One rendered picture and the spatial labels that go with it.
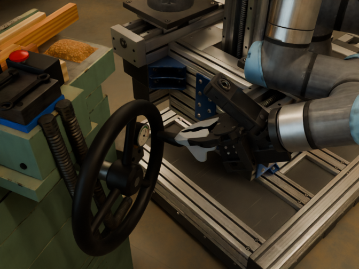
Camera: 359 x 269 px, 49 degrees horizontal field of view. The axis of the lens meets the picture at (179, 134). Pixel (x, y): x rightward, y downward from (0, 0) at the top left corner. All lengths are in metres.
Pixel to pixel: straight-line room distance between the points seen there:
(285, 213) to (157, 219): 0.53
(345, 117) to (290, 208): 0.93
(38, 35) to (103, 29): 2.12
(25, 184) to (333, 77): 0.51
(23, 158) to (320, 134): 0.44
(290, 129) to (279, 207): 0.89
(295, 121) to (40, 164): 0.39
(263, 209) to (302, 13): 0.93
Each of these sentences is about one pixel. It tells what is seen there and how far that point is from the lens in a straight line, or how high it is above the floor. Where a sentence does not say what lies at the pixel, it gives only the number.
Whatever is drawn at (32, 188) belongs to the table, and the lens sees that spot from 0.66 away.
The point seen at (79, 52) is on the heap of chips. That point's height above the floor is 0.91.
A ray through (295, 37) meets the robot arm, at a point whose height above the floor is 1.04.
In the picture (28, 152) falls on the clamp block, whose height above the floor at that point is 0.93.
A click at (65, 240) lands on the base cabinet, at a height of 0.54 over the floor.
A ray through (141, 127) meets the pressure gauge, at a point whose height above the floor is 0.69.
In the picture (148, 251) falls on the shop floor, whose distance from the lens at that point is 1.58.
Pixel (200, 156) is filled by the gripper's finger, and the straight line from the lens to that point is 0.72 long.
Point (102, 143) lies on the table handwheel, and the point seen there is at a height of 0.94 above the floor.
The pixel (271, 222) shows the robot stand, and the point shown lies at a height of 0.21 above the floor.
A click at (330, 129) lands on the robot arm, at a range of 0.59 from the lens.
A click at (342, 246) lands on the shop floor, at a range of 1.71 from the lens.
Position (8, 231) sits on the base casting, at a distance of 0.81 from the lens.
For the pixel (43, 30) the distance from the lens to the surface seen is 0.97.
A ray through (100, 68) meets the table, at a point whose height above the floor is 0.88.
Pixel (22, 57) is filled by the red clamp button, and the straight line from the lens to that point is 0.67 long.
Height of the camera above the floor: 1.34
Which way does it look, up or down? 41 degrees down
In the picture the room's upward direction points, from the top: straight up
